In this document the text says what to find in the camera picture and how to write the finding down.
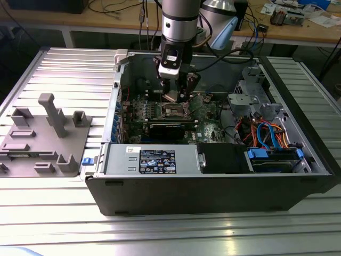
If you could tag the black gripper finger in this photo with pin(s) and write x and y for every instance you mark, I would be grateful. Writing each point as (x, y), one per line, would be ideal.
(190, 82)
(165, 86)

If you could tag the silver cpu chip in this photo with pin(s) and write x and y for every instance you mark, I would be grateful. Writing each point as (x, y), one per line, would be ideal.
(171, 96)

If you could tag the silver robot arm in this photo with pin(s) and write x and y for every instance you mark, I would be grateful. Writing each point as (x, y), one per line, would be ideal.
(179, 24)

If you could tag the black ram slot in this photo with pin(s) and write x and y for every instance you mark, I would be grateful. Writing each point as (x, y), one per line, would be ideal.
(153, 100)
(153, 97)
(153, 93)

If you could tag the thin metal locking lever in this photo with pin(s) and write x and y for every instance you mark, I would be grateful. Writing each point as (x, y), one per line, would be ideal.
(161, 100)
(195, 111)

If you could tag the cpu socket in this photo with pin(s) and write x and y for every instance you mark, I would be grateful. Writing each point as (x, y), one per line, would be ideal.
(173, 110)

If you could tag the black drive bay cover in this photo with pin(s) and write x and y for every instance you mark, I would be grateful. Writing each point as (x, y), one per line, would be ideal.
(222, 158)

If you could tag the finned cpu cooler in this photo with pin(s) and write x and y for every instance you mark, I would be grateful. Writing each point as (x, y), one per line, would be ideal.
(278, 17)

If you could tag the pale blue teach pendant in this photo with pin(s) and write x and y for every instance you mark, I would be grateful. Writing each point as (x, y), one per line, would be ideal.
(223, 36)

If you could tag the black graphics card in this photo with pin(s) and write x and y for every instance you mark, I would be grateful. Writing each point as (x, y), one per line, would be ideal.
(165, 131)

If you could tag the white barcode sheet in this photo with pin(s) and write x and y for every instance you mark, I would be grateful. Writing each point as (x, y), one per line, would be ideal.
(236, 48)

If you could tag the green motherboard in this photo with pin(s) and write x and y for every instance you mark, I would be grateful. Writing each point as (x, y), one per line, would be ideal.
(210, 132)

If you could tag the pale grey case latch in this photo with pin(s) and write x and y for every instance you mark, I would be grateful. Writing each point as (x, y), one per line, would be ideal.
(120, 56)

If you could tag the black upright box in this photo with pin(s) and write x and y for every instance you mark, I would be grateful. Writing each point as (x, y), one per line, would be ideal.
(243, 16)

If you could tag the wooden desk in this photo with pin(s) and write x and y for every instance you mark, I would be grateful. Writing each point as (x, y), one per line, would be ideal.
(120, 21)

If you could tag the small black adapter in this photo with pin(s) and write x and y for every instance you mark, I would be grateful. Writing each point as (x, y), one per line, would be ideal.
(263, 28)

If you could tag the silver power supply unit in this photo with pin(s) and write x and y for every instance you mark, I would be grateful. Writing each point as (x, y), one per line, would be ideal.
(117, 161)

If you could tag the white printed leaflet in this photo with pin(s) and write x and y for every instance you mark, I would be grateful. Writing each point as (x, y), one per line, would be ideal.
(267, 9)

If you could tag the blue plastic latch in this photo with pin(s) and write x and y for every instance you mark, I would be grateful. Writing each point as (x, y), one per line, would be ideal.
(86, 161)

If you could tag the black open pc case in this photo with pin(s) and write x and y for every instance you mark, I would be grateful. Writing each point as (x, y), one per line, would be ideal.
(186, 194)

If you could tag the hard disk in blue carrier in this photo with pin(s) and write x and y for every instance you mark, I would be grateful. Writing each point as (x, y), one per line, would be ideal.
(271, 165)

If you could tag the grey metal device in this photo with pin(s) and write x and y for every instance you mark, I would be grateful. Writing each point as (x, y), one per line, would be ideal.
(295, 18)

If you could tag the blue cardboard box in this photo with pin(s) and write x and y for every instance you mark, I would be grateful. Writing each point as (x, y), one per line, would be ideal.
(314, 3)

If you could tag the white paper sheet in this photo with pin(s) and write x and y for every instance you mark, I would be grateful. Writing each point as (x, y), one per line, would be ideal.
(323, 21)

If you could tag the grey plastic parts rack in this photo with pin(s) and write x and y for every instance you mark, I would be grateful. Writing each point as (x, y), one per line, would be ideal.
(40, 152)

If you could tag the black equipment case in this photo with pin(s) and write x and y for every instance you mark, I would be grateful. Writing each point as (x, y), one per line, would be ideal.
(45, 6)

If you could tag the pale blue object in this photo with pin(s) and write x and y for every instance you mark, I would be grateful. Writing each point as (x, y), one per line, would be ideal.
(18, 252)

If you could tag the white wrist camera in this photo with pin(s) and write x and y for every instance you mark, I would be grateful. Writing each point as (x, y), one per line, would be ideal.
(167, 73)

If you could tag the silver metal bracket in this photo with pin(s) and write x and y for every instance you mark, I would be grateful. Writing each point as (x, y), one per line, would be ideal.
(241, 100)

